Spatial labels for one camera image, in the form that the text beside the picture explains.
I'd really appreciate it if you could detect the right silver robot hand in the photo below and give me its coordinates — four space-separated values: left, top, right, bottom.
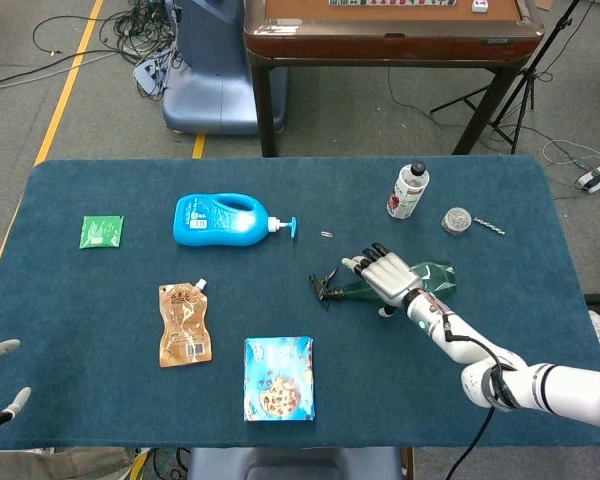
341 242 426 317

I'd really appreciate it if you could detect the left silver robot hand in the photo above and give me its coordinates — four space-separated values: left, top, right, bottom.
0 314 33 436

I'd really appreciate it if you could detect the green transparent spray bottle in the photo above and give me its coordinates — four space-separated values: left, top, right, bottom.
308 259 457 312

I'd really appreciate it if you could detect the blue-grey own robot base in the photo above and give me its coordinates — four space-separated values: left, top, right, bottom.
187 446 404 480

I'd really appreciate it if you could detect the white drink bottle black cap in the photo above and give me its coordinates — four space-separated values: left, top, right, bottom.
385 160 430 220

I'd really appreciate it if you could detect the blue pump dispenser bottle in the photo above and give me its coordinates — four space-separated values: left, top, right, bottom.
172 192 298 247

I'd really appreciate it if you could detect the round clear clip container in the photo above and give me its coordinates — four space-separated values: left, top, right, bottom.
440 206 473 237

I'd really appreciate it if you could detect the metal twist drill bit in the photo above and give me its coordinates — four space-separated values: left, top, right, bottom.
472 215 506 236

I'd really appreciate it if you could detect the blue table cloth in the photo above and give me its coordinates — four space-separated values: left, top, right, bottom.
0 155 600 451

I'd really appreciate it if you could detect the blue cookie box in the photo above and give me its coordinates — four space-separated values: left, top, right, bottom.
243 335 316 423

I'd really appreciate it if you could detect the green foil sachet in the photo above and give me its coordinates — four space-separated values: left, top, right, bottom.
78 215 125 250

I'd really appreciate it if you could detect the orange spout pouch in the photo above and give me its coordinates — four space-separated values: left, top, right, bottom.
158 278 214 369

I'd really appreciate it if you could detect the brown mahjong table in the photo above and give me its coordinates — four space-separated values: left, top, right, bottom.
243 0 546 159

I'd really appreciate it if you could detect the face-up mahjong tile row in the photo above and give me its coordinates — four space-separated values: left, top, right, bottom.
328 0 457 7

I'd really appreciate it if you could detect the black tripod stand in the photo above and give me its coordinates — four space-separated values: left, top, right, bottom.
429 0 586 155

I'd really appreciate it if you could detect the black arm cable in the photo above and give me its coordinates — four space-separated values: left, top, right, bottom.
442 312 511 480

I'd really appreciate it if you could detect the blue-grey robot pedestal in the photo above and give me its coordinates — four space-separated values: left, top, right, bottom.
162 0 289 136

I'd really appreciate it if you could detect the black floor cable bundle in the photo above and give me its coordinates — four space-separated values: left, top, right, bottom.
0 0 181 101

